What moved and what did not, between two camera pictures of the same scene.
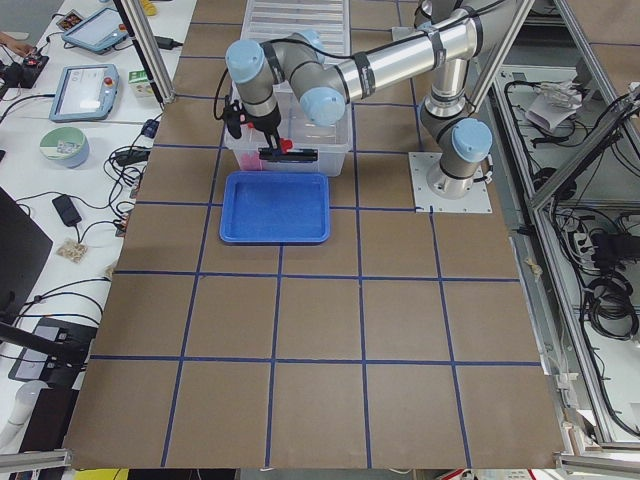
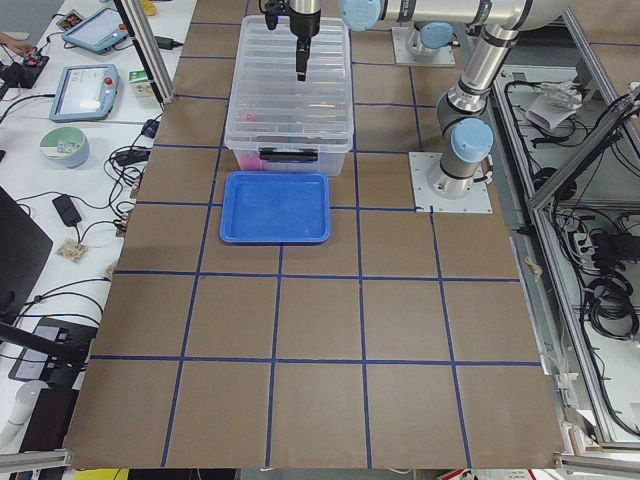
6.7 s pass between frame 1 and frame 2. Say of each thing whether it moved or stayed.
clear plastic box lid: moved
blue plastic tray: stayed
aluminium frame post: stayed
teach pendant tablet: stayed
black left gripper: moved
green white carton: stayed
